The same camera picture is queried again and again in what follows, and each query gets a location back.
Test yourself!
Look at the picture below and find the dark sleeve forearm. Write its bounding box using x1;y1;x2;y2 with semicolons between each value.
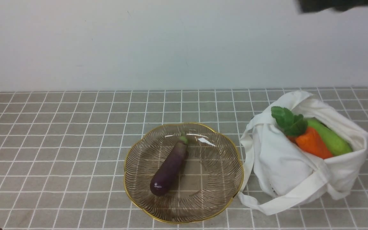
296;0;368;13

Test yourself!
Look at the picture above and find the white cloth bag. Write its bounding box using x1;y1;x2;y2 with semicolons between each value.
238;91;368;215

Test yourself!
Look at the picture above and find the orange carrot with leaves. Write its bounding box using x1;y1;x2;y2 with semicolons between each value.
271;106;333;159

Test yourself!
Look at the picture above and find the green cucumber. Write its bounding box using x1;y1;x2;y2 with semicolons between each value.
306;118;353;156

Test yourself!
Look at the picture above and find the gold-rimmed glass plate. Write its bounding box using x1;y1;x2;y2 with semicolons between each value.
124;123;244;224

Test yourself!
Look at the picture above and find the purple eggplant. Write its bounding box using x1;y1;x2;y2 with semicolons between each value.
149;133;189;196

